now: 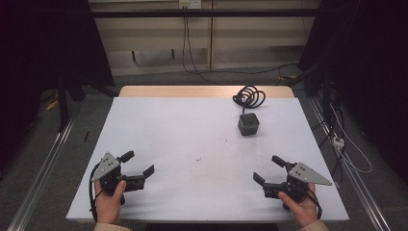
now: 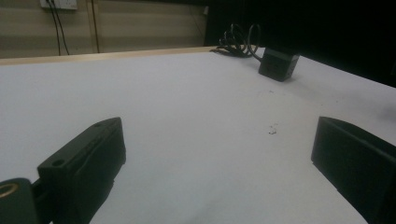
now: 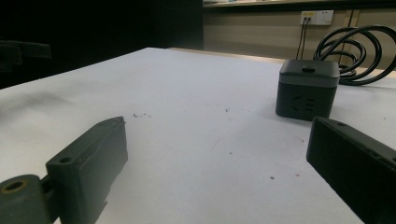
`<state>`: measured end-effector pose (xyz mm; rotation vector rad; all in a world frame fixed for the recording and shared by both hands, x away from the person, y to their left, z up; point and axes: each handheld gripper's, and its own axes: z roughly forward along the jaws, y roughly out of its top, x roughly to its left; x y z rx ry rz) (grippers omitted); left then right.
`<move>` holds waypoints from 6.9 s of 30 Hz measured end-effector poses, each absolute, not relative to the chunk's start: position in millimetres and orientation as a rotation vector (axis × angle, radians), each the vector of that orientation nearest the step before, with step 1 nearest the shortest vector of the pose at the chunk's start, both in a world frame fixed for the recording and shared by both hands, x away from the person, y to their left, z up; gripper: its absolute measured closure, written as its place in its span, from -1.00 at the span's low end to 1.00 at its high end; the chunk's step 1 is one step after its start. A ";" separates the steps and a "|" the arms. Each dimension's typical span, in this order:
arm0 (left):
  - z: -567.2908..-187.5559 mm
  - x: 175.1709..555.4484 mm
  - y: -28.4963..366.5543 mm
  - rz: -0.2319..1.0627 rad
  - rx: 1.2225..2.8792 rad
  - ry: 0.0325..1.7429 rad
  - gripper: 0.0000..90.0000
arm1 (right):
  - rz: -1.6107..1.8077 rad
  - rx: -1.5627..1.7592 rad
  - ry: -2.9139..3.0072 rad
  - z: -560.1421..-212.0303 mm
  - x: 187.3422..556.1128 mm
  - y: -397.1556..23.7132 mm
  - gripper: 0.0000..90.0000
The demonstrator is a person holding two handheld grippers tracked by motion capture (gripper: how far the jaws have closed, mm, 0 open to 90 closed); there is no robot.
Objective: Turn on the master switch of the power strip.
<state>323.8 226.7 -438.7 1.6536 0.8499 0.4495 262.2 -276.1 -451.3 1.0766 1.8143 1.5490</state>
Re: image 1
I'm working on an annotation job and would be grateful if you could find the right hand-held gripper black cable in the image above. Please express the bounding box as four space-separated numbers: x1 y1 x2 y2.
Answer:
299 185 323 221

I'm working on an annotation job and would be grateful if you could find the white table cover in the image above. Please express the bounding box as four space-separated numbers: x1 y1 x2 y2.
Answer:
65 96 350 223

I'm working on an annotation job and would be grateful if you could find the white cable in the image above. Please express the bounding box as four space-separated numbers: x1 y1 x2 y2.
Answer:
329 104 373 175

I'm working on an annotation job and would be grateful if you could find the black hanging wall cable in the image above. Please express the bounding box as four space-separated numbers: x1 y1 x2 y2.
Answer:
181 6 223 87

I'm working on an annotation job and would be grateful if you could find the white wall socket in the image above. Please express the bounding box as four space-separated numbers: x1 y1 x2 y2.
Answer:
178 0 203 10

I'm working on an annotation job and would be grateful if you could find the hand-held gripper black cable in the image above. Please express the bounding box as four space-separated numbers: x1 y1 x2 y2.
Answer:
299 185 323 221
89 162 104 223

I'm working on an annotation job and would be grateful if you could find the dark curtain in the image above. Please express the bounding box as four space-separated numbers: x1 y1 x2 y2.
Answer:
0 0 115 174
297 0 408 176

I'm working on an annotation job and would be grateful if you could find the metal floor rail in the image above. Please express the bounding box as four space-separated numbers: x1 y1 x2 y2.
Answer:
7 117 77 231
307 95 393 231

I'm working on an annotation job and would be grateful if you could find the coiled black cable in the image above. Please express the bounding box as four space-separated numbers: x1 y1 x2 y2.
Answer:
232 84 267 116

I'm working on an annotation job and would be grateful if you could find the black floor cable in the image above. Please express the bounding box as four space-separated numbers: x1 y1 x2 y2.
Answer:
191 63 300 83

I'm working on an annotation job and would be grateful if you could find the white power plug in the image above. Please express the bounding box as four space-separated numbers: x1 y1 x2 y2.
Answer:
331 134 346 150

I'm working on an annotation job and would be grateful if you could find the black cube device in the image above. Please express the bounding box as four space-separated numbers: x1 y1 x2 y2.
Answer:
238 112 261 137

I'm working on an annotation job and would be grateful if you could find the yellow tape strip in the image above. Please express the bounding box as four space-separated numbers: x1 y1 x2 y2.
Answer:
45 98 61 112

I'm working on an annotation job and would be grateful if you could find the person's left hand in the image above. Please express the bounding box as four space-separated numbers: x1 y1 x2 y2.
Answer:
94 179 128 224

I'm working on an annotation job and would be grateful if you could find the wooden table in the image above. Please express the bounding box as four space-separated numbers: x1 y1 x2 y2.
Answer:
118 85 295 99

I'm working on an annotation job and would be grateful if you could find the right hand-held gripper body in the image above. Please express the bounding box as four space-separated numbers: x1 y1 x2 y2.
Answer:
263 162 333 203

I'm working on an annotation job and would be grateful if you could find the left hand-held gripper black cable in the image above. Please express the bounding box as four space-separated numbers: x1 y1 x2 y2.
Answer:
89 162 104 223

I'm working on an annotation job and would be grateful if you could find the person's right hand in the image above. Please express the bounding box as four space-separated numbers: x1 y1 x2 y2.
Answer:
277 183 322 229

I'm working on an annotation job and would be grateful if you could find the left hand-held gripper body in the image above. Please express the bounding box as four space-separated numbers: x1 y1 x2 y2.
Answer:
90 151 146 196

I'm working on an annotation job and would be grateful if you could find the black horizontal bar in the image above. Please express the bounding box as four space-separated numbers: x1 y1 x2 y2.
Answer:
90 8 322 19

